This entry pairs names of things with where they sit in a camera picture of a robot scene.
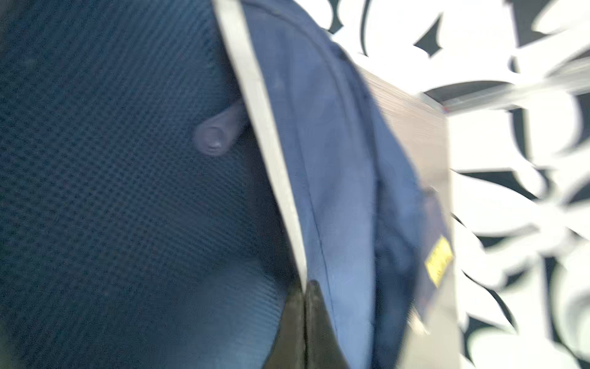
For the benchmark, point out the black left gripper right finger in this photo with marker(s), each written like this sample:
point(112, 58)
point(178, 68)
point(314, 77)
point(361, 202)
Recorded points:
point(322, 348)

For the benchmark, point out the dark blue book yellow label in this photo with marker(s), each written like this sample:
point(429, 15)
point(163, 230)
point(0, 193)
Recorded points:
point(436, 255)

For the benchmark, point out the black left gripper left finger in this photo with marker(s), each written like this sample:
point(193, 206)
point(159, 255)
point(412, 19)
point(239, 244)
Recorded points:
point(289, 346)

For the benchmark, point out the navy blue student backpack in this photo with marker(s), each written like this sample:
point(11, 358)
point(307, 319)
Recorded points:
point(170, 168)

